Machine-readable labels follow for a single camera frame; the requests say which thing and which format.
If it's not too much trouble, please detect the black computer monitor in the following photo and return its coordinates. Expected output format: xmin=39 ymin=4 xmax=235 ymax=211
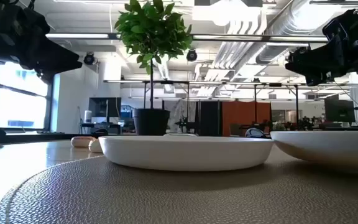
xmin=324 ymin=98 xmax=356 ymax=124
xmin=88 ymin=96 xmax=122 ymax=124

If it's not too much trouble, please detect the black room partition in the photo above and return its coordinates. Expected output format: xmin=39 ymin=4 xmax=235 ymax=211
xmin=198 ymin=100 xmax=223 ymax=136

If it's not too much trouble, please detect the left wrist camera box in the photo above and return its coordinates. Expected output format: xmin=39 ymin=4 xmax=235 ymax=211
xmin=23 ymin=9 xmax=51 ymax=35

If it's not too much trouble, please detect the dark blue white rounded object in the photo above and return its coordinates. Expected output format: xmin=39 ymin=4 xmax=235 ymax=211
xmin=244 ymin=128 xmax=269 ymax=139

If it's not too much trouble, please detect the round beige textured placemat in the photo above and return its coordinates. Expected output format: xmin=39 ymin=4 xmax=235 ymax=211
xmin=0 ymin=145 xmax=358 ymax=224

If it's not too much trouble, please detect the white deep round dish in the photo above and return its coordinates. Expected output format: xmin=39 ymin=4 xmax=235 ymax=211
xmin=98 ymin=134 xmax=275 ymax=172

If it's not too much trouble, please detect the orange room partition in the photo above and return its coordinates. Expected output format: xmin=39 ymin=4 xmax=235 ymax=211
xmin=222 ymin=100 xmax=272 ymax=136

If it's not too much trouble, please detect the green potted plant black pot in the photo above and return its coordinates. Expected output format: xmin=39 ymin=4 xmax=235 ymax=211
xmin=114 ymin=0 xmax=194 ymax=136

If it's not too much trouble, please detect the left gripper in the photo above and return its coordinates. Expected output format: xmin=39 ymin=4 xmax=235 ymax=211
xmin=0 ymin=0 xmax=83 ymax=84

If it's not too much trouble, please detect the silver ventilation duct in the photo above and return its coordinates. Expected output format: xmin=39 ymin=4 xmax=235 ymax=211
xmin=255 ymin=0 xmax=326 ymax=65

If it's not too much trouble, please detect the black metal workstation frame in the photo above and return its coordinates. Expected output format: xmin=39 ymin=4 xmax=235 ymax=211
xmin=103 ymin=79 xmax=301 ymax=136

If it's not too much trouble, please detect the small pink donut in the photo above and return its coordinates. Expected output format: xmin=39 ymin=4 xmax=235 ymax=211
xmin=70 ymin=136 xmax=96 ymax=148

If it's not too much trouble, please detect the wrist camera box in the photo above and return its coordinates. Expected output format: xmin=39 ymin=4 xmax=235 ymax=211
xmin=321 ymin=9 xmax=354 ymax=43
xmin=23 ymin=9 xmax=51 ymax=35

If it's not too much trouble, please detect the wide shallow cream plate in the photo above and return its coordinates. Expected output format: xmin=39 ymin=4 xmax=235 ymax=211
xmin=270 ymin=130 xmax=358 ymax=171

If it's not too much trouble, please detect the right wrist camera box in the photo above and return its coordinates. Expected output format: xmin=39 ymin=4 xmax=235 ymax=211
xmin=321 ymin=9 xmax=354 ymax=43

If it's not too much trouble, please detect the long ceiling light strip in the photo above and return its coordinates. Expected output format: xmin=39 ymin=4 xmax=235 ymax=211
xmin=45 ymin=32 xmax=111 ymax=40
xmin=192 ymin=34 xmax=328 ymax=43

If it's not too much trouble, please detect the black ceiling spotlight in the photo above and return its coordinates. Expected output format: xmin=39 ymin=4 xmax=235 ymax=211
xmin=185 ymin=49 xmax=198 ymax=62
xmin=83 ymin=52 xmax=98 ymax=66

